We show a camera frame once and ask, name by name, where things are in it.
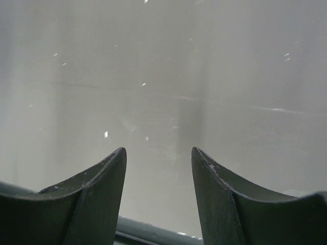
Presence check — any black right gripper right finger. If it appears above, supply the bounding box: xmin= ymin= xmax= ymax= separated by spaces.
xmin=191 ymin=148 xmax=326 ymax=244

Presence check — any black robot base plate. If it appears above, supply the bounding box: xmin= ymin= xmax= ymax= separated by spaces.
xmin=113 ymin=216 xmax=202 ymax=244

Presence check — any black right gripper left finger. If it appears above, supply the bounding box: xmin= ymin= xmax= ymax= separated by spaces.
xmin=1 ymin=148 xmax=127 ymax=244

